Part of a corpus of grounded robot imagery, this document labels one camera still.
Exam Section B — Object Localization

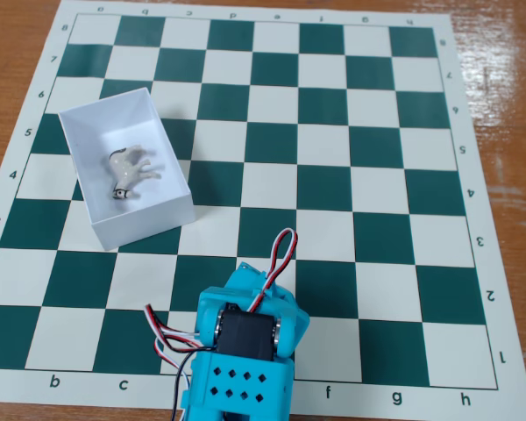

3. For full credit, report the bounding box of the white toy horse figurine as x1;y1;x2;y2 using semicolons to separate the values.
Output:
108;144;164;201

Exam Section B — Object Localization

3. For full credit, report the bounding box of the green white chessboard mat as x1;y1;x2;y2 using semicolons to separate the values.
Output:
0;0;526;421

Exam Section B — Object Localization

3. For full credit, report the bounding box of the white open cardboard box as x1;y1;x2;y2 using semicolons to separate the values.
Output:
57;87;197;252

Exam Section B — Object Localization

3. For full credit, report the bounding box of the red white black servo cable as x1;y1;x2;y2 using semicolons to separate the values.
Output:
143;303;203;417
245;228;299;313

